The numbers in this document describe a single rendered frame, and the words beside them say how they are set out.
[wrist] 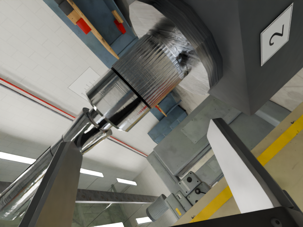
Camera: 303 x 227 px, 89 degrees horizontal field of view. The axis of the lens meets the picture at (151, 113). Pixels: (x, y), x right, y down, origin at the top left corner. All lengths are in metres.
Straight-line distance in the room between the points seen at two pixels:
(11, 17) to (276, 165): 4.53
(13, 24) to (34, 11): 0.45
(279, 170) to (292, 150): 0.17
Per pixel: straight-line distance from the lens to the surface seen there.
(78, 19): 3.89
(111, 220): 9.29
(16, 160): 5.01
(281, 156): 1.42
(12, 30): 4.39
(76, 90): 4.93
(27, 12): 4.32
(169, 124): 6.96
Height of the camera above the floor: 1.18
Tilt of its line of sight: level
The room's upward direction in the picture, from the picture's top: 134 degrees counter-clockwise
